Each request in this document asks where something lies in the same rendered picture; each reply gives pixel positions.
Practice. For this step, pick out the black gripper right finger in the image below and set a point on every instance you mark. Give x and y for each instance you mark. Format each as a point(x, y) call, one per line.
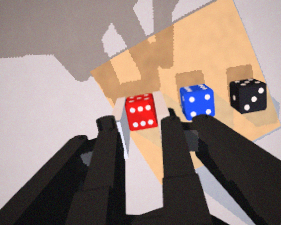
point(250, 174)

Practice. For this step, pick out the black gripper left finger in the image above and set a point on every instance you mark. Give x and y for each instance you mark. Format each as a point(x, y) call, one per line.
point(46, 198)

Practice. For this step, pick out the black die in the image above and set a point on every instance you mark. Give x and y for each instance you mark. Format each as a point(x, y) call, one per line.
point(248, 95)

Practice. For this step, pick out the tan flat mat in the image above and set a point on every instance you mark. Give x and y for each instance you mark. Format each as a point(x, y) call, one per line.
point(208, 47)

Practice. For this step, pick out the red die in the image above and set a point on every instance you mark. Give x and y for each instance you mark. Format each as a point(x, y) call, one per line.
point(141, 113)

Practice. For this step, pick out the blue die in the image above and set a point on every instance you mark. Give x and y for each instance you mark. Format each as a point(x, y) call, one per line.
point(197, 99)

